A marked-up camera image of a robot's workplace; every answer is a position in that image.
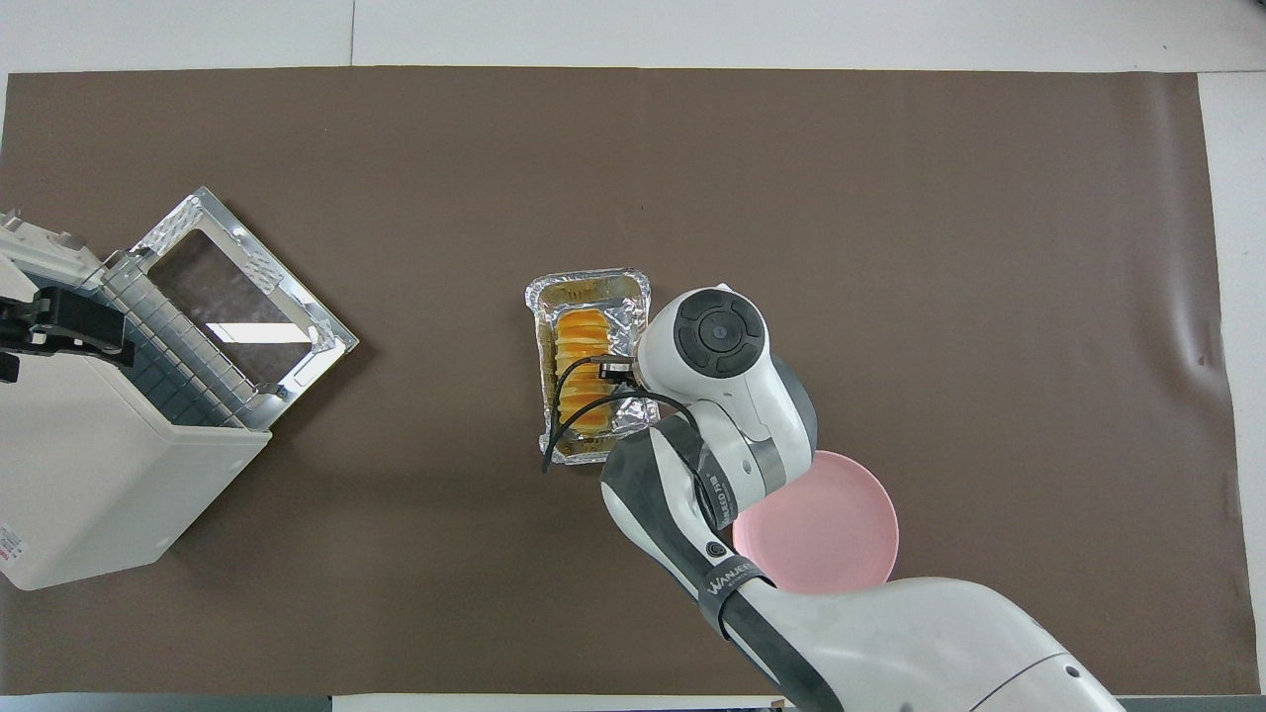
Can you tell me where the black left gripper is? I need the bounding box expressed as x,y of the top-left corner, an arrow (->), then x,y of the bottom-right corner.
0,286 -> 136,370

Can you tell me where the golden sliced bread loaf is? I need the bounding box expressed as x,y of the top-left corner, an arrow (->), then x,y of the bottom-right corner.
553,308 -> 620,437

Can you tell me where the aluminium foil tray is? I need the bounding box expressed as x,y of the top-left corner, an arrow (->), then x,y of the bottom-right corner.
523,266 -> 662,467

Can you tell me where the white toaster oven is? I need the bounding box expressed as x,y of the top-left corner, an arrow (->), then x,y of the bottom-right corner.
0,207 -> 274,592

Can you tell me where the glass oven door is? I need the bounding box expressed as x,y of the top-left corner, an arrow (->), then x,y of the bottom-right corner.
128,185 -> 360,432

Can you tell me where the pink round plate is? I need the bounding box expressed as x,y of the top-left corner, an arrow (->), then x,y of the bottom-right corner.
732,450 -> 901,595

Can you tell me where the brown table mat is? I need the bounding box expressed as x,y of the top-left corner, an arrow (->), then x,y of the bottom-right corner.
0,66 -> 1263,697

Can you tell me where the metal oven wire rack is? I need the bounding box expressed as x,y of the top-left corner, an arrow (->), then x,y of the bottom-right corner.
97,251 -> 279,429

